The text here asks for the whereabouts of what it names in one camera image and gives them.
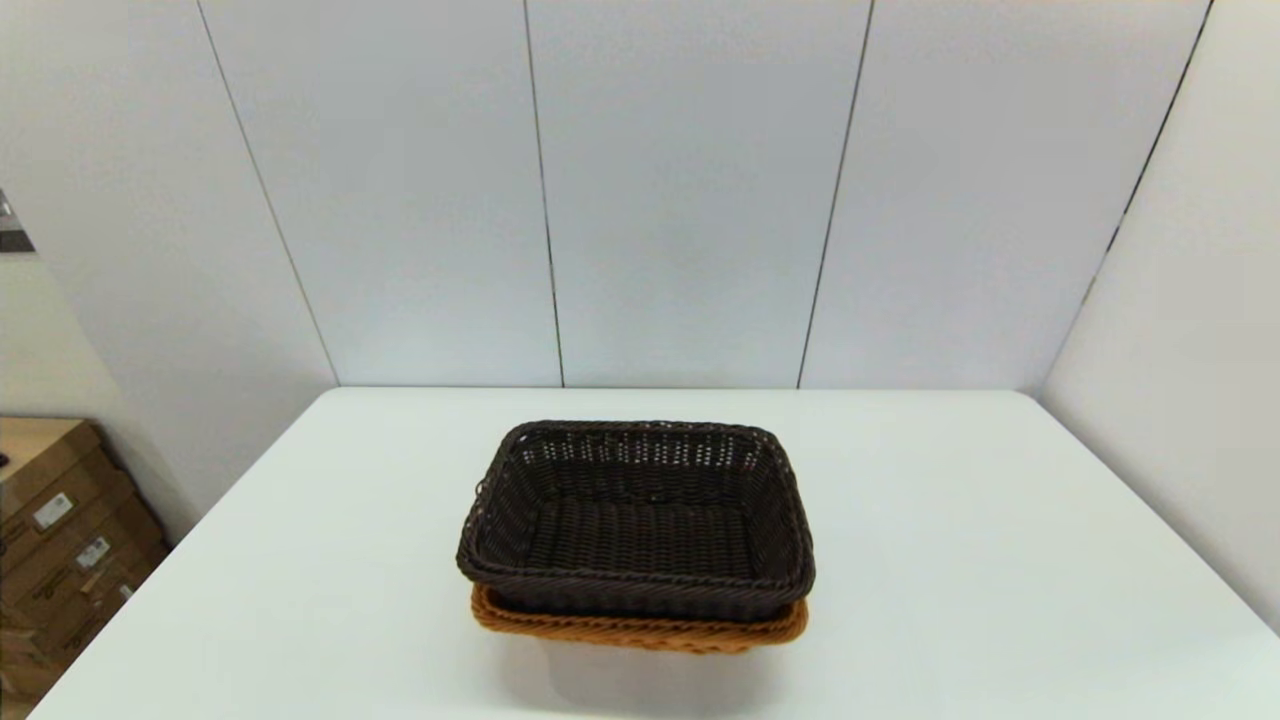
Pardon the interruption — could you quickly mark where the dark brown woven basket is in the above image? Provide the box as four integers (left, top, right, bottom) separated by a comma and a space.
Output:
456, 420, 816, 623

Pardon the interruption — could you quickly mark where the orange woven basket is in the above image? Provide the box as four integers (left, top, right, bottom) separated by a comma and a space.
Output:
470, 583, 809, 655

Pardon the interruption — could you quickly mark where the brown cardboard box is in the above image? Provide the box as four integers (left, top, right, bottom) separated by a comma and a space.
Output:
0, 600, 111, 703
0, 470, 151, 606
0, 418, 126, 546
0, 520, 172, 656

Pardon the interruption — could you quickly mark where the grey wall fixture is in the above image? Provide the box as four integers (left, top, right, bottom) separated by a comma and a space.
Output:
0, 190, 36, 253

